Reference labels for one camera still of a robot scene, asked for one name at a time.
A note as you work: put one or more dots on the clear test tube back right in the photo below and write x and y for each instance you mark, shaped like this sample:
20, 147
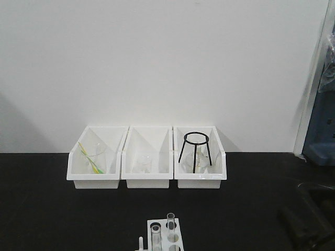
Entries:
170, 223

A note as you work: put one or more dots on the clear test tube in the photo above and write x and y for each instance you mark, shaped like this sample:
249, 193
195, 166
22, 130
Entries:
156, 242
170, 223

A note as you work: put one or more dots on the clear test tube back left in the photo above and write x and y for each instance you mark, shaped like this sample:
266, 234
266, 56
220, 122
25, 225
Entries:
156, 242

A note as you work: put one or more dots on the white test tube rack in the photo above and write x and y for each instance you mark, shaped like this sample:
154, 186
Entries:
169, 242

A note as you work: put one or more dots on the grey pegboard drying rack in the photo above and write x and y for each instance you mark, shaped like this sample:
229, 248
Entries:
319, 141

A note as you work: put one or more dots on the white middle storage bin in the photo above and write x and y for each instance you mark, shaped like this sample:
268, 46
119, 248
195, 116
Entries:
156, 142

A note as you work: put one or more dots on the white storage bin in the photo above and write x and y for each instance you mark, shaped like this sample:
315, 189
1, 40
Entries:
156, 142
104, 145
217, 172

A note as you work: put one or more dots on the clear glass beaker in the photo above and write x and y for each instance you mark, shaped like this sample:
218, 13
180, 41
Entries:
144, 164

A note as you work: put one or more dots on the white right storage bin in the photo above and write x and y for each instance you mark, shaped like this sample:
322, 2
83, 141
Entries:
217, 172

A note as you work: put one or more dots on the clear glass flask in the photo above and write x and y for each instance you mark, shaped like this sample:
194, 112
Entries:
198, 163

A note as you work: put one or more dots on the white left storage bin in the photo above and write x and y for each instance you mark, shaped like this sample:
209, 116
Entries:
104, 145

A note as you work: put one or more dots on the yellow green stirring rods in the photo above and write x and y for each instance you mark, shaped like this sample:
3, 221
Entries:
95, 168

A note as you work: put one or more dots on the clear plastic bag of pegs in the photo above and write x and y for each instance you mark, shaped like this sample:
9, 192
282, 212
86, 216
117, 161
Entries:
327, 77

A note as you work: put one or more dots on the black sink basin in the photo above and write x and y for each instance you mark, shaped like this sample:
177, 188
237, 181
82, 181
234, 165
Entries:
312, 227

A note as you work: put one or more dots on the black wire tripod stand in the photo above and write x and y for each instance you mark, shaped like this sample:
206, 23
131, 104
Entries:
195, 144

